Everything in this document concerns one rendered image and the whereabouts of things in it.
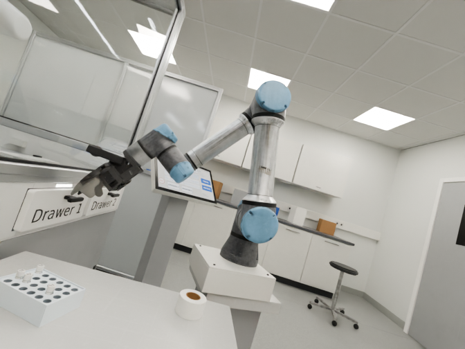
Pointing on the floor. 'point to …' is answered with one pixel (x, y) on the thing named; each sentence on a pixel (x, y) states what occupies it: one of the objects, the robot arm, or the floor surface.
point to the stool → (337, 294)
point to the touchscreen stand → (160, 240)
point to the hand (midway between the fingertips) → (77, 190)
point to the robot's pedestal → (243, 314)
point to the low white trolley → (113, 315)
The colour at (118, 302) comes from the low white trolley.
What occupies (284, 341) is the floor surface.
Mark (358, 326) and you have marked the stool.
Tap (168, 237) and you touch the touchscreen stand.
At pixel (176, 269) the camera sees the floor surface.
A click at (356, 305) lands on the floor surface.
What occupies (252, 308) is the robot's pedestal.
